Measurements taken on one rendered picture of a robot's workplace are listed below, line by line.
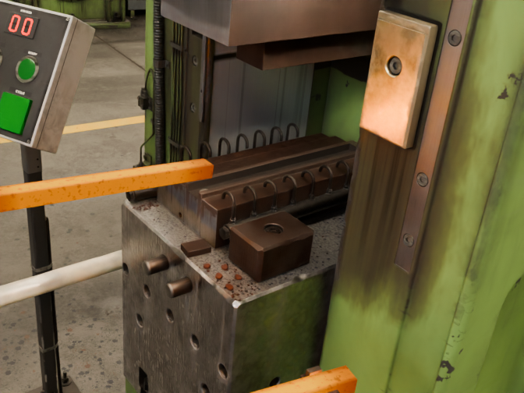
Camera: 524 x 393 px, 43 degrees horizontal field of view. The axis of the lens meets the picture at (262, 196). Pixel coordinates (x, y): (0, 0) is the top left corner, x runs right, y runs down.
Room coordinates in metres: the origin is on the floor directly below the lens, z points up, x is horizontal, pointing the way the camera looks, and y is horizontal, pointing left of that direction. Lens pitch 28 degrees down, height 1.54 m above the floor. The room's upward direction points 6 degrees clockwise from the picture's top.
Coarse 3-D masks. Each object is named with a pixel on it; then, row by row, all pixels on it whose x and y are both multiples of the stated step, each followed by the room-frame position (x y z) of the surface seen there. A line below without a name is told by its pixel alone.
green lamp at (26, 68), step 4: (24, 60) 1.31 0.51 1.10; (28, 60) 1.30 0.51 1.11; (32, 60) 1.30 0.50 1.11; (20, 64) 1.30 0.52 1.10; (24, 64) 1.30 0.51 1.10; (28, 64) 1.30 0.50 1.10; (32, 64) 1.29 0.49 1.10; (20, 68) 1.30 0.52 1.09; (24, 68) 1.29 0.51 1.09; (28, 68) 1.29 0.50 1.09; (32, 68) 1.29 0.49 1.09; (20, 72) 1.29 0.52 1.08; (24, 72) 1.29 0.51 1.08; (28, 72) 1.29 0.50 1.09; (32, 72) 1.28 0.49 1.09; (20, 76) 1.29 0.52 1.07; (24, 76) 1.28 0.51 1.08; (28, 76) 1.28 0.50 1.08
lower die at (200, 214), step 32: (224, 160) 1.19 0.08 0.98; (256, 160) 1.18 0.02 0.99; (320, 160) 1.19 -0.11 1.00; (352, 160) 1.22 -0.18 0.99; (160, 192) 1.10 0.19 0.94; (256, 192) 1.04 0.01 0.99; (288, 192) 1.06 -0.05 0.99; (320, 192) 1.12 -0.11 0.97; (192, 224) 1.02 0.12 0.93; (224, 224) 0.97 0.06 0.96
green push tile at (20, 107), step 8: (8, 96) 1.27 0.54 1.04; (16, 96) 1.26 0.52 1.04; (0, 104) 1.26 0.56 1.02; (8, 104) 1.26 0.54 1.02; (16, 104) 1.25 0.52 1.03; (24, 104) 1.25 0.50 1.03; (0, 112) 1.25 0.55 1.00; (8, 112) 1.25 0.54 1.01; (16, 112) 1.24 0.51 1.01; (24, 112) 1.24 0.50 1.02; (0, 120) 1.25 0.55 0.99; (8, 120) 1.24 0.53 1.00; (16, 120) 1.23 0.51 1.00; (24, 120) 1.23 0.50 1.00; (0, 128) 1.24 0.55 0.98; (8, 128) 1.23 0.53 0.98; (16, 128) 1.22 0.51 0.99
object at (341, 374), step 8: (336, 368) 0.66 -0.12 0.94; (344, 368) 0.66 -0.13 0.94; (312, 376) 0.64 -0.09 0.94; (320, 376) 0.64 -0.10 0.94; (328, 376) 0.65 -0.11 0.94; (336, 376) 0.65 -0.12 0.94; (344, 376) 0.65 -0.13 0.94; (352, 376) 0.65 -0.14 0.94; (280, 384) 0.62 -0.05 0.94; (288, 384) 0.62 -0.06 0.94; (296, 384) 0.62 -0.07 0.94; (304, 384) 0.63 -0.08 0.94; (312, 384) 0.63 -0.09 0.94; (320, 384) 0.63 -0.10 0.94; (328, 384) 0.63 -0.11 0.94; (336, 384) 0.63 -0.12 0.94; (344, 384) 0.64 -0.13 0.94; (352, 384) 0.64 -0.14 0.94; (256, 392) 0.60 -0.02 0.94; (264, 392) 0.61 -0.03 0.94; (272, 392) 0.61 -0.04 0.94; (280, 392) 0.61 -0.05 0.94; (288, 392) 0.61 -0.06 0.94; (296, 392) 0.61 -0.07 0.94; (304, 392) 0.61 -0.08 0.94; (312, 392) 0.61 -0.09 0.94; (320, 392) 0.62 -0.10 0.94; (344, 392) 0.64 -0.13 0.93; (352, 392) 0.64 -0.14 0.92
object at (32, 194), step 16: (192, 160) 0.91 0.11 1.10; (80, 176) 0.79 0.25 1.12; (96, 176) 0.80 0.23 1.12; (112, 176) 0.81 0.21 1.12; (128, 176) 0.81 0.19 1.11; (144, 176) 0.83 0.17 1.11; (160, 176) 0.84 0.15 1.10; (176, 176) 0.86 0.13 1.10; (192, 176) 0.88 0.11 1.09; (208, 176) 0.90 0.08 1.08; (0, 192) 0.71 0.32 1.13; (16, 192) 0.72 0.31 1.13; (32, 192) 0.72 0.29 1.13; (48, 192) 0.74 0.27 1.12; (64, 192) 0.75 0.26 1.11; (80, 192) 0.77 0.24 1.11; (96, 192) 0.78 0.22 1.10; (112, 192) 0.80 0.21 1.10; (0, 208) 0.70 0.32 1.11; (16, 208) 0.71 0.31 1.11
